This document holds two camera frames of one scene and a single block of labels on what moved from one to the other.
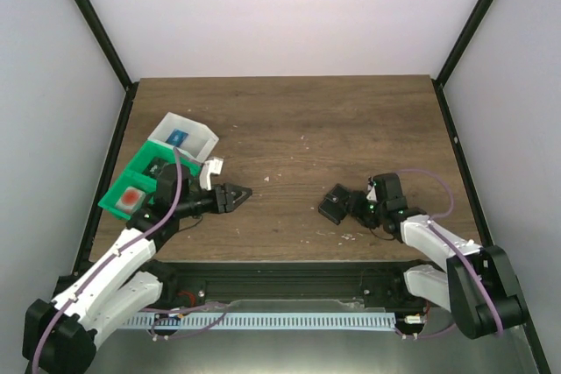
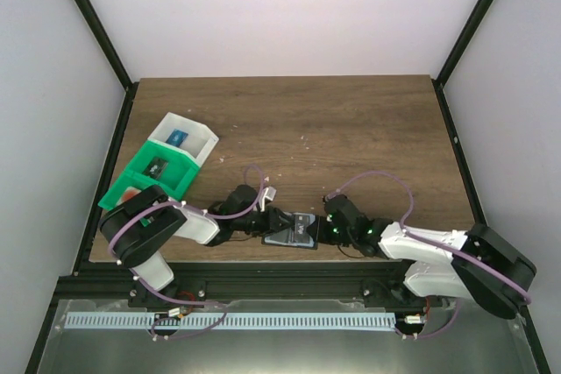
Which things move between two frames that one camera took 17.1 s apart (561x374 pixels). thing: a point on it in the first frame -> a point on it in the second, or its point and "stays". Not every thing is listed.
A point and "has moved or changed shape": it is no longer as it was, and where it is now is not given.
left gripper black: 228,205 -> 273,222
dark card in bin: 154,167 stays
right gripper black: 355,200 -> 320,236
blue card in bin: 176,137 stays
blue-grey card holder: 334,207 has moved or changed shape
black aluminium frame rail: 210,283 stays
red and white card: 131,200 stays
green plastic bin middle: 156,155 stays
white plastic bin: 195,139 stays
